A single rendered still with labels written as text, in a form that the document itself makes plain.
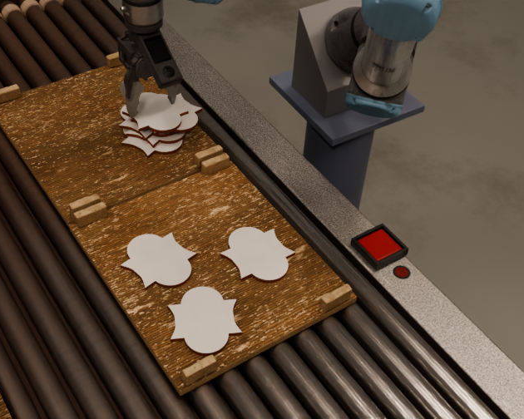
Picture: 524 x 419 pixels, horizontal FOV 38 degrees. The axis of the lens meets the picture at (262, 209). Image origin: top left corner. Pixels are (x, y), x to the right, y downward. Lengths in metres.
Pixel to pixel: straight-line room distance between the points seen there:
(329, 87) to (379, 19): 0.56
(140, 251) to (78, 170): 0.26
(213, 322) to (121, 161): 0.44
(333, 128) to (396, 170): 1.27
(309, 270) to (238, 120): 0.46
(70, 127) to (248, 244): 0.49
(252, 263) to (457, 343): 0.37
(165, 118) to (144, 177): 0.14
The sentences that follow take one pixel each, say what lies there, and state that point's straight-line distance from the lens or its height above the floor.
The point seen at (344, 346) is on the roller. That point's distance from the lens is 1.30.
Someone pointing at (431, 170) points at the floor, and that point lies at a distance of 3.05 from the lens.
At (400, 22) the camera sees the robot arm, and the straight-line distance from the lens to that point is 1.20.
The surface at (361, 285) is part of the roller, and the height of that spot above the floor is 0.92.
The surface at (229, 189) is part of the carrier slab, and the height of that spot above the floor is 0.94.
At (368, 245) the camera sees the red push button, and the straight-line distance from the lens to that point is 1.43.
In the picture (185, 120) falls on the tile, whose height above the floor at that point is 0.98.
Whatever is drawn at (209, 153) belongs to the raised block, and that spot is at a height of 0.96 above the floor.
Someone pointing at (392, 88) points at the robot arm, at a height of 1.10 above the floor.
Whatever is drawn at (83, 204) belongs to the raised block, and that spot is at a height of 0.96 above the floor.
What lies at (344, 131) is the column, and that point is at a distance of 1.76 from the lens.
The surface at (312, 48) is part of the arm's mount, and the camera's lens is 1.75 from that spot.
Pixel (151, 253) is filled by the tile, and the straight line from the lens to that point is 1.37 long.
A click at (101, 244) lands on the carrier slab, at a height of 0.94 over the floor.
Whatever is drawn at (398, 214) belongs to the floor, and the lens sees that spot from 2.83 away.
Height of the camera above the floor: 1.98
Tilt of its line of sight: 45 degrees down
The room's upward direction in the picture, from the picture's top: 4 degrees clockwise
